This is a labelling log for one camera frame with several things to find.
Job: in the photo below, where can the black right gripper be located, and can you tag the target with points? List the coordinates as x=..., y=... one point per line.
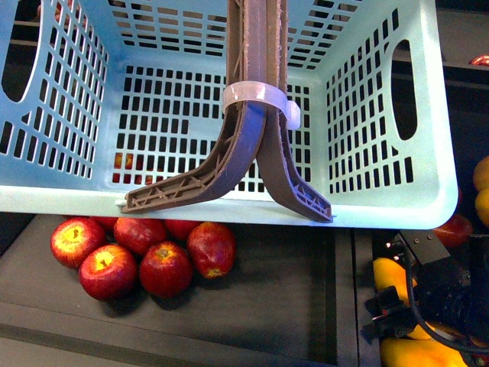
x=447, y=298

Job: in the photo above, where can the light blue plastic basket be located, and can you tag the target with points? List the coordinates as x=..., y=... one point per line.
x=122, y=94

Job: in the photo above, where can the red orange mango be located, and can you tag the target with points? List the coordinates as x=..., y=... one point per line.
x=455, y=232

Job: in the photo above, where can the orange yellow mango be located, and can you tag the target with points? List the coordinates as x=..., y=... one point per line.
x=480, y=177

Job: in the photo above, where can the black wooden display stand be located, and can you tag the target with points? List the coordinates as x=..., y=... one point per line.
x=297, y=296

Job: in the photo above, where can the dark red fruit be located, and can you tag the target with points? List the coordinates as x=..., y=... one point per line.
x=481, y=60

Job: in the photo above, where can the red apple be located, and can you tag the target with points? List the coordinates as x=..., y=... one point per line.
x=180, y=229
x=212, y=249
x=138, y=235
x=166, y=270
x=109, y=273
x=106, y=222
x=76, y=238

